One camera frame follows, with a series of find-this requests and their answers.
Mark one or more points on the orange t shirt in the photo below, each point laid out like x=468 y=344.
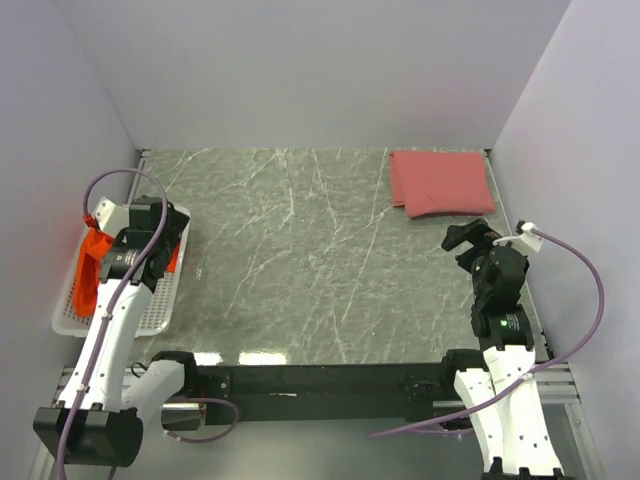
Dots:
x=90 y=272

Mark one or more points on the folded pink t shirt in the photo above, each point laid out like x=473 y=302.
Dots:
x=430 y=183

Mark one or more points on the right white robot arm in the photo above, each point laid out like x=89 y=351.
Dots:
x=500 y=389

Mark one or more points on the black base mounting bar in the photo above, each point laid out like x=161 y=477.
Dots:
x=408 y=392

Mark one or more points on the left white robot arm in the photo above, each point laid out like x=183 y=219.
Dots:
x=97 y=419

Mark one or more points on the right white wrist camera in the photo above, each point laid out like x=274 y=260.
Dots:
x=526 y=241

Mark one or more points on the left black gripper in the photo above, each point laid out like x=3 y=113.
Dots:
x=177 y=222

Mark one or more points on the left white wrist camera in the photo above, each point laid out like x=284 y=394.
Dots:
x=106 y=217

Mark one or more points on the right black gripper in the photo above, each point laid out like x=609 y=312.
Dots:
x=478 y=233

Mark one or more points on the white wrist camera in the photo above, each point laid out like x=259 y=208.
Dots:
x=526 y=241
x=106 y=217

